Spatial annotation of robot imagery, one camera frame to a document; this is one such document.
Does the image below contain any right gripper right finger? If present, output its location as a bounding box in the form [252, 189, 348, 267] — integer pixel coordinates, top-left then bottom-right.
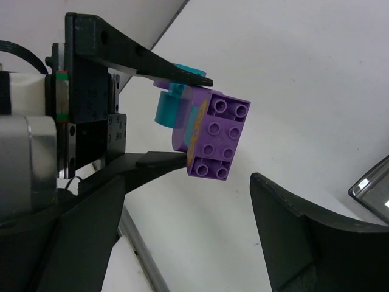
[250, 173, 388, 291]

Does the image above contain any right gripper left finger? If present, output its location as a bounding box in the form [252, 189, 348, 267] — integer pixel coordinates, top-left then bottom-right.
[1, 176, 125, 291]

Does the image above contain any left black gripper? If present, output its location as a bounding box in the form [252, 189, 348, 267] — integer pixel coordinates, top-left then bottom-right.
[45, 12, 213, 195]

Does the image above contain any teal lego brick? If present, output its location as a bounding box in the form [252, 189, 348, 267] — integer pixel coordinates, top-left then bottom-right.
[154, 62, 207, 129]

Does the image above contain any purple printed lego brick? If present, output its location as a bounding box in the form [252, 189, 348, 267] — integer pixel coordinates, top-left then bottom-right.
[172, 86, 250, 181]

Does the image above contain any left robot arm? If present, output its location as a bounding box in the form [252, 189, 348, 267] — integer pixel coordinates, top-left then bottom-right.
[1, 12, 213, 219]

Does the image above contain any grey transparent container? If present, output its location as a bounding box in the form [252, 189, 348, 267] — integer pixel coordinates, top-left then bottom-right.
[348, 156, 388, 224]

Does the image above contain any aluminium rail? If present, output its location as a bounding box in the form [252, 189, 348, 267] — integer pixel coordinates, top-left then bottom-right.
[118, 206, 170, 292]

